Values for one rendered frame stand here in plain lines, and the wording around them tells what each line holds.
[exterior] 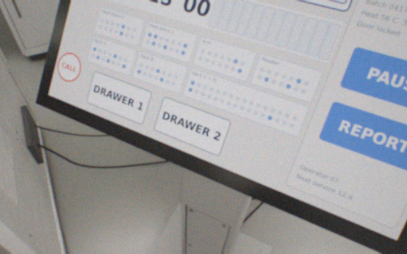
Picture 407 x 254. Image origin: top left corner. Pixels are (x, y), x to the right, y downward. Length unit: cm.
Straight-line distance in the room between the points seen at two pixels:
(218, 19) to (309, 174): 21
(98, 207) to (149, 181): 26
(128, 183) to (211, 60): 121
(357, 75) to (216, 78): 15
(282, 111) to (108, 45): 24
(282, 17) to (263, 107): 10
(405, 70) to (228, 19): 19
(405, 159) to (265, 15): 21
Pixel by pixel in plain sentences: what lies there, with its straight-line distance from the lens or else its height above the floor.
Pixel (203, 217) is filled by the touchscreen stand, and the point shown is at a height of 60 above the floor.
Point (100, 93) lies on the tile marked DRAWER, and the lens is 42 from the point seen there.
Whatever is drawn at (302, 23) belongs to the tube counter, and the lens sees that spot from 35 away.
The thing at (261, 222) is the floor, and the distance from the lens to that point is 143.
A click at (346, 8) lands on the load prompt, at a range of 35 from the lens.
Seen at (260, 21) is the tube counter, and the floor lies 111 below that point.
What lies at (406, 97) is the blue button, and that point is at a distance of 35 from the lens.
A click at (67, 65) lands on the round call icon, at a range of 46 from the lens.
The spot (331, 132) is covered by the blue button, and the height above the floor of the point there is 104.
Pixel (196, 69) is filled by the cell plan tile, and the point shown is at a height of 106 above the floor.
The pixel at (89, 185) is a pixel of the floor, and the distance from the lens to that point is 155.
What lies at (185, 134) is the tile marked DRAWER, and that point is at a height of 99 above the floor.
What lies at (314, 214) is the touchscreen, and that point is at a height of 97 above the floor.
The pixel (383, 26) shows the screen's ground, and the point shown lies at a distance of 36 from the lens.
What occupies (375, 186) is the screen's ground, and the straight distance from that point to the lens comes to 36.
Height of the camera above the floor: 127
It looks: 47 degrees down
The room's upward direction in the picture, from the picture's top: 4 degrees clockwise
